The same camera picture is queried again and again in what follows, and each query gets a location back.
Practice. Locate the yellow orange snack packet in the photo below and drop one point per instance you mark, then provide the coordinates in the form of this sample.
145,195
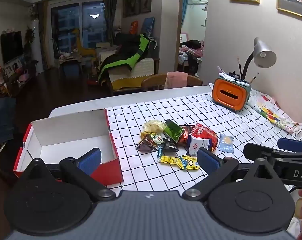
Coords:
143,134

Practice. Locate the pink towel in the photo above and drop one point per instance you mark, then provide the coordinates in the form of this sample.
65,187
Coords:
177,80

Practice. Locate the green snack packet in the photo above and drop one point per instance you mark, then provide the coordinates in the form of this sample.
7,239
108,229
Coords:
174,130

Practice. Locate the dark television stand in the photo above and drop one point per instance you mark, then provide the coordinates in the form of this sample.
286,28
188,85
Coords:
21,85

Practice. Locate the green house plant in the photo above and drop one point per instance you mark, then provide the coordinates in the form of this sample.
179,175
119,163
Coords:
29,36

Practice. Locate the orange red bag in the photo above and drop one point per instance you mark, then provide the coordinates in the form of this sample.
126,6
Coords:
134,27

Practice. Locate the pile of clothes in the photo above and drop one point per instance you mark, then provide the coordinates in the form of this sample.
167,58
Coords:
190,50

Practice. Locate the green jelly cup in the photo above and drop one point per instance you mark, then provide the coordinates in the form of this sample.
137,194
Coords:
157,138

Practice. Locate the black snack packet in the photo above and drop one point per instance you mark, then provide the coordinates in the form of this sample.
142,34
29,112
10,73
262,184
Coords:
170,147

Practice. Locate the yellow cartoon snack packet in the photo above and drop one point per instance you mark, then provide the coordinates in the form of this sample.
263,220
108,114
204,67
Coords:
178,161

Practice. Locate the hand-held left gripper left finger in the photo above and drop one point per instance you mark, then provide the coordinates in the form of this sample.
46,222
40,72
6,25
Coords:
89,160

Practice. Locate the window curtain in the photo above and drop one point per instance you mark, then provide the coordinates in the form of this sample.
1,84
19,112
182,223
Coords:
44,35
110,17

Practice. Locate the white packet red label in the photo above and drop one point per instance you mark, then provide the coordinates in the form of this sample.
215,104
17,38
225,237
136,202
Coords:
197,146

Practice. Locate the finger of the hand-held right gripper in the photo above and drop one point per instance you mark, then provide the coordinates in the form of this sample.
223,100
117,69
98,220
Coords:
290,145
258,151

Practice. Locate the white photo frame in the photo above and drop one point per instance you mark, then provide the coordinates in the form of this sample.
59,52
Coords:
15,65

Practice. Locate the blue candy stick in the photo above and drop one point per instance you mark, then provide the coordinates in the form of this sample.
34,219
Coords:
160,153

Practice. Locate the orange desk organizer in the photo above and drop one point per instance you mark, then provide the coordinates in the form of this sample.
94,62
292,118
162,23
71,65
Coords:
230,102

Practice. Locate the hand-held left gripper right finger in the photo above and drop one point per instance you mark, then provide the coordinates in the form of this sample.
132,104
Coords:
207,160

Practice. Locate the white tower air conditioner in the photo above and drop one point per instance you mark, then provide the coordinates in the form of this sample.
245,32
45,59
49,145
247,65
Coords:
36,47

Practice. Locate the pink handbag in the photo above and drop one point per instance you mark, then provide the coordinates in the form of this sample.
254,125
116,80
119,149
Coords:
23,76

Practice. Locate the light blue snack packet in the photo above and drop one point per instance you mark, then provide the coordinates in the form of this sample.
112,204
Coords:
225,145

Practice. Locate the white marker pen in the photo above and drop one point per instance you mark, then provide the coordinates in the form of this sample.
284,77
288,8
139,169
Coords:
222,71

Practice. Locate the wooden sofa yellow cover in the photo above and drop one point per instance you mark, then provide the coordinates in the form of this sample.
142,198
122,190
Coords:
141,70

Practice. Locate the white checked tablecloth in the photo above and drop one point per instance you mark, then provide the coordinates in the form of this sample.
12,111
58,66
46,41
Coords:
215,110

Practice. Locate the black green jacket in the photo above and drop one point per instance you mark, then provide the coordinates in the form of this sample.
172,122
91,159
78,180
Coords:
126,52

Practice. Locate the grey desk lamp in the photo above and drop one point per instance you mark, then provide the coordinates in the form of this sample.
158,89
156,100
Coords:
264,52

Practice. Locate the black paint brush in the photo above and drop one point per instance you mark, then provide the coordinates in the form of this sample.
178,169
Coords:
239,67

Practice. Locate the blue storage bin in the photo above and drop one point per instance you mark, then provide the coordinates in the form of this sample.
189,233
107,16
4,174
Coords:
71,70

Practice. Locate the white wall air conditioner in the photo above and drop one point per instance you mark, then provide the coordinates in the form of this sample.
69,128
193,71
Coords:
197,0

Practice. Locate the glass balcony door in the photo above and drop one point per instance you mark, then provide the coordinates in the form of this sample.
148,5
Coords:
66,25

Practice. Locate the dark red shiny snack packet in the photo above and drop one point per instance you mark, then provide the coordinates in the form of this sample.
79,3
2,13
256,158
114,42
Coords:
184,135

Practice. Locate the red checkered snack packet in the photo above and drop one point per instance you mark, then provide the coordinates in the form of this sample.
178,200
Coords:
208,132

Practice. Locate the red cardboard box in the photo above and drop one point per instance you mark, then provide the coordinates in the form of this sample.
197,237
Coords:
66,130

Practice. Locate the floral cloth bundle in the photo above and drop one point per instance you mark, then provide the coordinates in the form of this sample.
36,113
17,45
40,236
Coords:
270,110

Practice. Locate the flat screen television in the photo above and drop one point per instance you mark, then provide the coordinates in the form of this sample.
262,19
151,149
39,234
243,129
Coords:
11,46

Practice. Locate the pale yellow snack packet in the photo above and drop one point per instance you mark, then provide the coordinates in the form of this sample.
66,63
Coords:
153,126

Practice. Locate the yellow giraffe toy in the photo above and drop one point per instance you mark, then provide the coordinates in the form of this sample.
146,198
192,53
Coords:
87,51

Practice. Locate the red floor toy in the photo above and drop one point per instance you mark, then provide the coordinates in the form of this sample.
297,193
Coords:
92,82

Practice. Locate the wooden pencil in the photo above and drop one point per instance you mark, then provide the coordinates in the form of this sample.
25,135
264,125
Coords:
254,78

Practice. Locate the small coffee table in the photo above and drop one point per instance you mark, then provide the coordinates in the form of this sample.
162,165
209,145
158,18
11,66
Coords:
71,58

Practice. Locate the wooden dining chair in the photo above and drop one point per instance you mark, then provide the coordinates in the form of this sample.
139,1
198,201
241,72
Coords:
153,81

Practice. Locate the dark foil snack packet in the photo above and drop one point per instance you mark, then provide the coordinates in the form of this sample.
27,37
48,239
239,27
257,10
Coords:
146,145

